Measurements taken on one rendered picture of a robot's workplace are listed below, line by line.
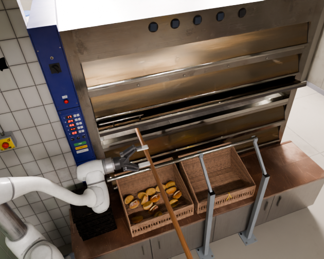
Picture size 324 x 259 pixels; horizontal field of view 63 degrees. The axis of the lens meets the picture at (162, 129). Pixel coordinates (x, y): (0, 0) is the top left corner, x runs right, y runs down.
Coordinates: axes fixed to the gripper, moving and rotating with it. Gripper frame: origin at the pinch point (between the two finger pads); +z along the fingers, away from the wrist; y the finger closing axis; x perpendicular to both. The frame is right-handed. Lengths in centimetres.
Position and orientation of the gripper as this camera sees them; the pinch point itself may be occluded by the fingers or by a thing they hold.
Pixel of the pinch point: (146, 155)
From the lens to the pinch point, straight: 158.4
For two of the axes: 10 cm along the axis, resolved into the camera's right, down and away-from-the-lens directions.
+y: 0.5, 7.8, 6.3
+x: 3.1, 5.8, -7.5
